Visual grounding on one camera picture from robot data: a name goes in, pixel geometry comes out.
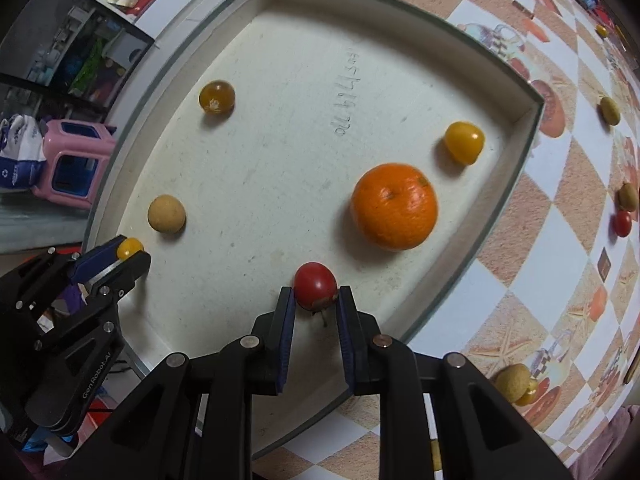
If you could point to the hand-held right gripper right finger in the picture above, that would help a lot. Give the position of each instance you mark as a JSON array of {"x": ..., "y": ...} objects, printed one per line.
[{"x": 347, "y": 345}]

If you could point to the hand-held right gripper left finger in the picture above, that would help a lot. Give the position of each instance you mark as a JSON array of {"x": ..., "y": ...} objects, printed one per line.
[{"x": 285, "y": 335}]

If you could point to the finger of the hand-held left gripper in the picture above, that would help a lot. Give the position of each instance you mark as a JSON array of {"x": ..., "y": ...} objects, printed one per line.
[
  {"x": 127, "y": 272},
  {"x": 97, "y": 259}
]

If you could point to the small yellow cherry tomato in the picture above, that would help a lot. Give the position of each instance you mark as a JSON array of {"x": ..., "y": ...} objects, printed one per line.
[
  {"x": 602, "y": 31},
  {"x": 130, "y": 247}
]

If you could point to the red cherry tomato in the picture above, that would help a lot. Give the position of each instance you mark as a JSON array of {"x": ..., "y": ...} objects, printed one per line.
[
  {"x": 314, "y": 283},
  {"x": 622, "y": 223}
]

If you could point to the white shallow box tray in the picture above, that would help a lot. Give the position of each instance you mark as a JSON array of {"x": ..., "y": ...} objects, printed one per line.
[{"x": 300, "y": 160}]

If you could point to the tan longan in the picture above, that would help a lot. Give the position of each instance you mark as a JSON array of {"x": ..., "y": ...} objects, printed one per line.
[
  {"x": 166, "y": 213},
  {"x": 511, "y": 382}
]

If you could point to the pink plastic stool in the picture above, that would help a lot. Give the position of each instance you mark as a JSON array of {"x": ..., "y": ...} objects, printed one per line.
[{"x": 75, "y": 165}]

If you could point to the white and blue plastic bag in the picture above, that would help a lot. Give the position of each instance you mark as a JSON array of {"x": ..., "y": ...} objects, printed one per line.
[{"x": 17, "y": 152}]

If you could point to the orange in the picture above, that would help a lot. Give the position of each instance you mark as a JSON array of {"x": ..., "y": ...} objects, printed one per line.
[{"x": 394, "y": 206}]

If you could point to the brownish orange cherry tomato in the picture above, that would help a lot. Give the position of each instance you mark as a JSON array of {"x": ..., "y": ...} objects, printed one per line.
[{"x": 217, "y": 97}]

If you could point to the glass door cabinet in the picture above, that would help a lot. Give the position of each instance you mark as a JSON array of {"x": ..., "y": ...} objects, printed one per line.
[{"x": 75, "y": 55}]

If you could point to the checkered printed tablecloth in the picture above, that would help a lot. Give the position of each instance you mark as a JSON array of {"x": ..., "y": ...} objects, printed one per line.
[{"x": 550, "y": 260}]

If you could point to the pink cloth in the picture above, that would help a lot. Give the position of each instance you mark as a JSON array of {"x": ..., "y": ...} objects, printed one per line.
[{"x": 607, "y": 442}]

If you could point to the brown longan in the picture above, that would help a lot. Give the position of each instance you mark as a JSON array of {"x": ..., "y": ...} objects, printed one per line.
[{"x": 628, "y": 196}]

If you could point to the olive green fruit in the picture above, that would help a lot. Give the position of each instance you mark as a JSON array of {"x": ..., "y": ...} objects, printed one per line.
[{"x": 610, "y": 110}]

